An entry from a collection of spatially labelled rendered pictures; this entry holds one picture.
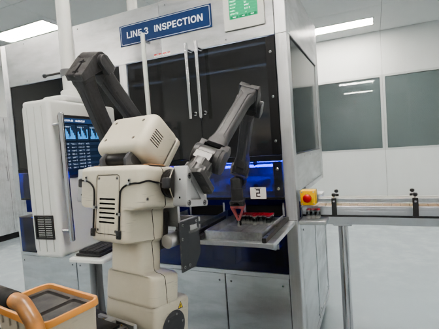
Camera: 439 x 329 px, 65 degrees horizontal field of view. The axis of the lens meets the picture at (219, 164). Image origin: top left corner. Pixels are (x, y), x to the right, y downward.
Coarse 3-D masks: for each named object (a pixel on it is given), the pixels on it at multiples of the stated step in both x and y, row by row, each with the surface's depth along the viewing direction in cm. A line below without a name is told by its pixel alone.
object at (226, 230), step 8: (232, 216) 177; (216, 224) 160; (224, 224) 168; (232, 224) 172; (248, 224) 170; (272, 224) 153; (208, 232) 149; (216, 232) 147; (224, 232) 146; (232, 232) 144; (240, 232) 143; (248, 232) 141; (256, 232) 140; (264, 232) 141; (248, 240) 141; (256, 240) 140
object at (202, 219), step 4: (180, 212) 197; (184, 212) 201; (224, 212) 189; (200, 216) 198; (204, 216) 197; (208, 216) 196; (212, 216) 195; (216, 216) 180; (220, 216) 184; (200, 220) 187; (204, 220) 186; (208, 220) 171; (212, 220) 175; (200, 224) 163; (204, 224) 167; (168, 228) 171; (172, 228) 170
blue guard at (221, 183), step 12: (228, 168) 183; (252, 168) 178; (264, 168) 175; (24, 180) 249; (216, 180) 187; (228, 180) 184; (252, 180) 178; (264, 180) 176; (276, 180) 173; (24, 192) 250; (216, 192) 187; (228, 192) 184; (276, 192) 174
